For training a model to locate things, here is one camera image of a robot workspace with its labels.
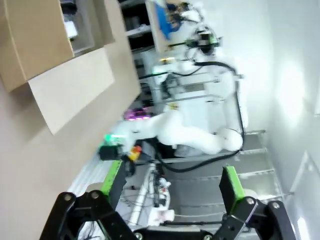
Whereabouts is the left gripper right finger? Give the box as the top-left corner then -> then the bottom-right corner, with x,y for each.
212,164 -> 305,240

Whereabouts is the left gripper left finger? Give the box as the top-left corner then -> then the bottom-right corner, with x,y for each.
39,159 -> 141,240

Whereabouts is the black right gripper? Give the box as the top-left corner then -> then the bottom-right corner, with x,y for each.
193,27 -> 218,55

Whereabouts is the large brown cardboard box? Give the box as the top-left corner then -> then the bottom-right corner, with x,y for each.
0,0 -> 126,136

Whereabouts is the board with blue cloth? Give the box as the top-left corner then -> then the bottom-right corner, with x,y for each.
146,0 -> 181,54

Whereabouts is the yellow red emergency stop button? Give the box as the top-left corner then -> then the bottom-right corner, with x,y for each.
127,146 -> 143,161

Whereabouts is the white power strip with cables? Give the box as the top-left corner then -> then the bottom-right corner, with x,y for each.
134,172 -> 176,223

